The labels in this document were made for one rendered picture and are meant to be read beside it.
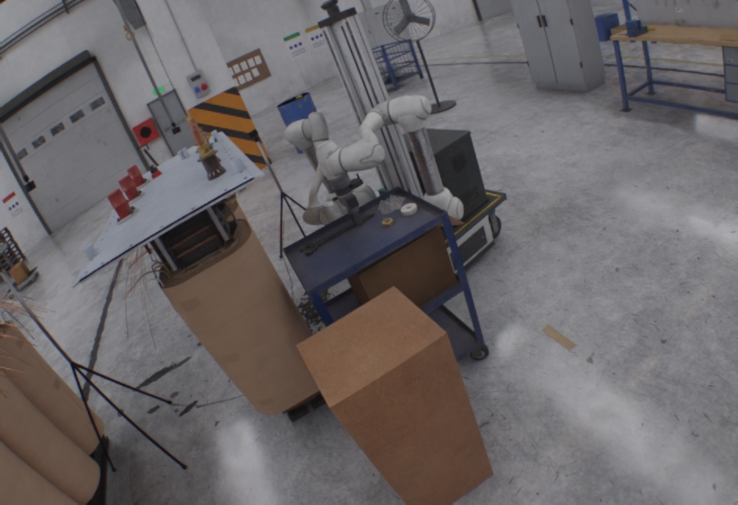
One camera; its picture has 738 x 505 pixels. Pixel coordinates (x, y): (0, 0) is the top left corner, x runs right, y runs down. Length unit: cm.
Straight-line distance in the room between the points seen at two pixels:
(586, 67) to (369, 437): 525
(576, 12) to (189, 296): 525
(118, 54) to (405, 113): 1407
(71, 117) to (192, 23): 941
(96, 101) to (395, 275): 1451
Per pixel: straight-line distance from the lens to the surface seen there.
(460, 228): 264
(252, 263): 174
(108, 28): 1580
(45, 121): 1617
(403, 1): 644
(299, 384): 210
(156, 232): 141
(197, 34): 714
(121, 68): 1554
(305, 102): 685
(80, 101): 1576
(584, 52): 577
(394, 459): 136
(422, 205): 183
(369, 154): 161
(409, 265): 173
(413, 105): 207
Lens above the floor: 170
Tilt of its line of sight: 27 degrees down
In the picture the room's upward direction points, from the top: 23 degrees counter-clockwise
